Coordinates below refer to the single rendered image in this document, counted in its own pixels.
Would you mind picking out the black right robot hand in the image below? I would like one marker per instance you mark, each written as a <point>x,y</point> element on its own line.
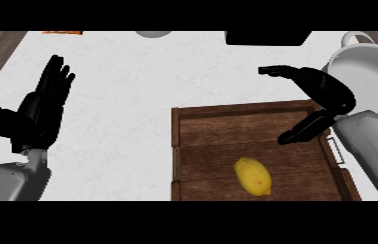
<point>322,88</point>

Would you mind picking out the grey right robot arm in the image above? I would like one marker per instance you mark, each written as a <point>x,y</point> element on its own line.
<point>359,144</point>

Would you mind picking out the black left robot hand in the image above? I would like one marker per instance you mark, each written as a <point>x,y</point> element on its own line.
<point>41,104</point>

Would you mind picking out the brown wooden tray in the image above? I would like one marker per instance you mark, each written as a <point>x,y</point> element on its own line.
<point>256,148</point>

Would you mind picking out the grey round object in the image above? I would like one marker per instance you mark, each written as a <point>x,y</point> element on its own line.
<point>154,34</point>

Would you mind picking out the white pot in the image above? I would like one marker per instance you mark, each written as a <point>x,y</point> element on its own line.
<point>354,71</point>

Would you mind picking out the yellow lemon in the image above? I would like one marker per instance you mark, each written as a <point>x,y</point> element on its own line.
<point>253,176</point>

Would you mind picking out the black appliance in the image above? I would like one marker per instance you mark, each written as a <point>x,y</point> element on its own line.
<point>266,38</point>

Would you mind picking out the orange flat object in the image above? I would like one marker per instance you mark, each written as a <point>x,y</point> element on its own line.
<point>62,32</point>

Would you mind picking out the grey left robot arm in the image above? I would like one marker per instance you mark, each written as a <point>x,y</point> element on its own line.
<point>22,176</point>

